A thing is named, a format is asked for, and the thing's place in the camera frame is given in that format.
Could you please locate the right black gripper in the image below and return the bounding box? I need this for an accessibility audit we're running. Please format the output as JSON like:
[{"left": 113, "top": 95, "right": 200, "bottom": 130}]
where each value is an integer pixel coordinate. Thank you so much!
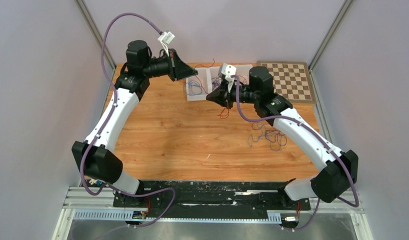
[{"left": 206, "top": 79, "right": 260, "bottom": 110}]

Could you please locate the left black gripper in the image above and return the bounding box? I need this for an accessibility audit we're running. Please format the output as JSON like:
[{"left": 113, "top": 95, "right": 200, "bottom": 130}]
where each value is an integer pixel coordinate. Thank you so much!
[{"left": 143, "top": 50, "right": 198, "bottom": 83}]

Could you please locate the blue wire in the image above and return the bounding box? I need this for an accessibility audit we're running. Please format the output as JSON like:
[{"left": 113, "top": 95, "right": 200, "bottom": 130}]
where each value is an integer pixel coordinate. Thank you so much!
[{"left": 185, "top": 76, "right": 205, "bottom": 97}]

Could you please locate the wire bundle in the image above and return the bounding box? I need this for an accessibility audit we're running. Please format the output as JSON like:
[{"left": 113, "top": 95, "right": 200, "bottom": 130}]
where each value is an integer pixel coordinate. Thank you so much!
[{"left": 246, "top": 121, "right": 288, "bottom": 153}]

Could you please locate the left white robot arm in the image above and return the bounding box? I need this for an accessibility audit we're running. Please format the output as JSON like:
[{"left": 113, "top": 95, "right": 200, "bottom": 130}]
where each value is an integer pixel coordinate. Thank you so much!
[{"left": 71, "top": 40, "right": 198, "bottom": 207}]

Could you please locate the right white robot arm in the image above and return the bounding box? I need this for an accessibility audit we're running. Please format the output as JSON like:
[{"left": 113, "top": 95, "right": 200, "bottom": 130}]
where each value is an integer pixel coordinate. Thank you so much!
[{"left": 206, "top": 63, "right": 359, "bottom": 209}]

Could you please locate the white three-compartment bin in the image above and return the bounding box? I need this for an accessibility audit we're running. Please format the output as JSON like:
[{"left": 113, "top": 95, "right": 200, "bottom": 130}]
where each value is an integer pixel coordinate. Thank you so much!
[{"left": 184, "top": 64, "right": 253, "bottom": 102}]

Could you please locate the wooden chessboard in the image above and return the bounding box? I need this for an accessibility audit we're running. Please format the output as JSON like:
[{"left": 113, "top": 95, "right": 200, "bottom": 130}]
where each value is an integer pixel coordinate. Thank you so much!
[{"left": 256, "top": 60, "right": 316, "bottom": 105}]

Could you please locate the white blue toy block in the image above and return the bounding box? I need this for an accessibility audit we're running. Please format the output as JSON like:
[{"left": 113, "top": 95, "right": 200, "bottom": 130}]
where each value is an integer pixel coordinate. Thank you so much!
[{"left": 88, "top": 178, "right": 103, "bottom": 187}]

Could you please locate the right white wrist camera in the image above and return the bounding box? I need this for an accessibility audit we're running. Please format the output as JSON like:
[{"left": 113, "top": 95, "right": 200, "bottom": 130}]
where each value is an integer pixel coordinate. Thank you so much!
[{"left": 218, "top": 63, "right": 237, "bottom": 92}]

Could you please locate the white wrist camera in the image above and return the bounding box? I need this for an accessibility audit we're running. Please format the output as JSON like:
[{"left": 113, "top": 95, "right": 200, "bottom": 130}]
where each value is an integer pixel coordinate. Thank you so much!
[
  {"left": 218, "top": 63, "right": 237, "bottom": 92},
  {"left": 158, "top": 31, "right": 175, "bottom": 56}
]

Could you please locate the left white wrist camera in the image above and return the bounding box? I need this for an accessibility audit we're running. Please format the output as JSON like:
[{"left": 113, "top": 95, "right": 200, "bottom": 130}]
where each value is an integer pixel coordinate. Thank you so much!
[{"left": 158, "top": 31, "right": 175, "bottom": 56}]

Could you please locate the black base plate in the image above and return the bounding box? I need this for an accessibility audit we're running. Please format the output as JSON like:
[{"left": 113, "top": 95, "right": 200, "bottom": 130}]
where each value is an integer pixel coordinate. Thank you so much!
[{"left": 113, "top": 180, "right": 311, "bottom": 220}]

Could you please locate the grey slotted cable duct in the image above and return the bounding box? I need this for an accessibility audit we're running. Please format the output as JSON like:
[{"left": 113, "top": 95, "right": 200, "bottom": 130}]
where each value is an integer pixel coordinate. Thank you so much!
[{"left": 72, "top": 209, "right": 282, "bottom": 223}]

